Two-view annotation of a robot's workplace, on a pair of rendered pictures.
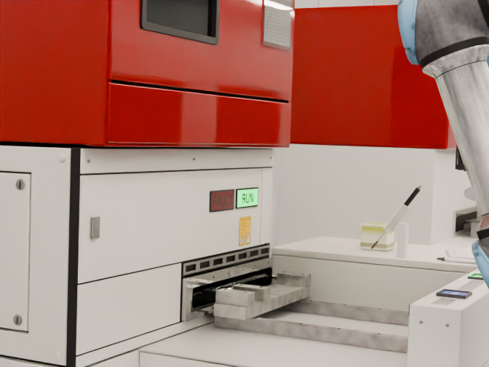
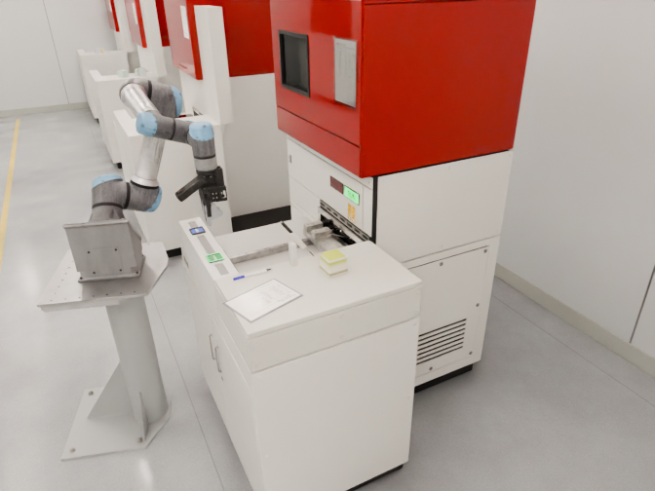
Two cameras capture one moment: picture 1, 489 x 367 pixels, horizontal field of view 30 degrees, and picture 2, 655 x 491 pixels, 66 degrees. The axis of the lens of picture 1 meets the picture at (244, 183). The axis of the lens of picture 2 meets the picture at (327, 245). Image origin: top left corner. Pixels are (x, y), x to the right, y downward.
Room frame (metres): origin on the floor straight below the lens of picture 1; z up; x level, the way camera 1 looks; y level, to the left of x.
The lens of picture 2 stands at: (3.28, -1.58, 1.87)
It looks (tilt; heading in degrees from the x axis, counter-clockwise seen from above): 28 degrees down; 127
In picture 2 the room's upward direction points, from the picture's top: 1 degrees counter-clockwise
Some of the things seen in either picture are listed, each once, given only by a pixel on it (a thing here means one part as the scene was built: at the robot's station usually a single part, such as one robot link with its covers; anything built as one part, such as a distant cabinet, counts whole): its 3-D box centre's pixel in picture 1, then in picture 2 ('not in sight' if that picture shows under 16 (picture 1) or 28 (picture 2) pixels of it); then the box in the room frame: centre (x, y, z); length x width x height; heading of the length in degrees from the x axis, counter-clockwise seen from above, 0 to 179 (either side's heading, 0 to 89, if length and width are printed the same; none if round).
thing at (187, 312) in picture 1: (231, 285); (341, 233); (2.14, 0.02, 0.89); 0.44 x 0.02 x 0.10; 153
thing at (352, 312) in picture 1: (361, 312); not in sight; (2.17, -0.29, 0.84); 0.50 x 0.02 x 0.03; 63
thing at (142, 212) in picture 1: (189, 239); (326, 192); (1.99, 0.12, 1.02); 0.82 x 0.03 x 0.40; 153
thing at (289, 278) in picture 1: (293, 278); not in sight; (2.29, -0.13, 0.89); 0.08 x 0.03 x 0.03; 63
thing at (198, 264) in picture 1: (229, 258); (342, 219); (2.15, 0.03, 0.96); 0.44 x 0.01 x 0.02; 153
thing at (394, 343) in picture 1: (319, 333); (275, 249); (1.93, -0.17, 0.84); 0.50 x 0.02 x 0.03; 63
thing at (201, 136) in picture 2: not in sight; (202, 139); (1.96, -0.51, 1.41); 0.09 x 0.08 x 0.11; 159
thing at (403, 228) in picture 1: (396, 229); (296, 246); (2.23, -0.38, 1.03); 0.06 x 0.04 x 0.13; 63
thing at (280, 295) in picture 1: (265, 299); (329, 245); (2.14, -0.06, 0.87); 0.36 x 0.08 x 0.03; 153
